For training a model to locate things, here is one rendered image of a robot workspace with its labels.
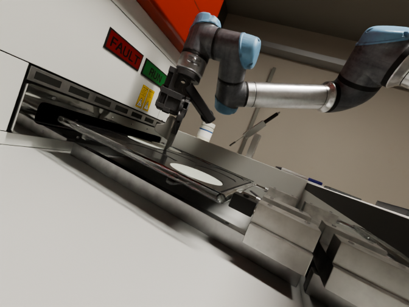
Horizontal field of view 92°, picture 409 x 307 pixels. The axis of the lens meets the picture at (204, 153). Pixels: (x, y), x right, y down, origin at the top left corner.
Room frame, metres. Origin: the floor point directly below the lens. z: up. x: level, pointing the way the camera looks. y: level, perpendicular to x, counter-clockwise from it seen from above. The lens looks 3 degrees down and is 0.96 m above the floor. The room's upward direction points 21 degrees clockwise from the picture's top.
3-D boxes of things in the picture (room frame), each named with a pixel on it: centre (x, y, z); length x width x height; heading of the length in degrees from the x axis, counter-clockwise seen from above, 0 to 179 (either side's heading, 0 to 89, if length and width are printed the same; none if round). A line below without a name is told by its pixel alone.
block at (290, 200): (0.56, -0.25, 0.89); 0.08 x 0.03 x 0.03; 69
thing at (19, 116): (0.55, 0.26, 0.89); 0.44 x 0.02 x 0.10; 159
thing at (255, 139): (0.68, -0.13, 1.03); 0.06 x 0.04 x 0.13; 69
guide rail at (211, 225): (0.36, 0.05, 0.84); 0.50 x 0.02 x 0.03; 69
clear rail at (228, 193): (0.42, -0.11, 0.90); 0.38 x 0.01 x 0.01; 159
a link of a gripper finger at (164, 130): (0.52, 0.12, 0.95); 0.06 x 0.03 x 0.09; 103
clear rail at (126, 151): (0.32, 0.12, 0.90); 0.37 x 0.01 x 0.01; 69
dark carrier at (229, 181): (0.49, 0.06, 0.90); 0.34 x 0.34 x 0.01; 69
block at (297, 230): (0.26, -0.14, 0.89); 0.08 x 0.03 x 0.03; 69
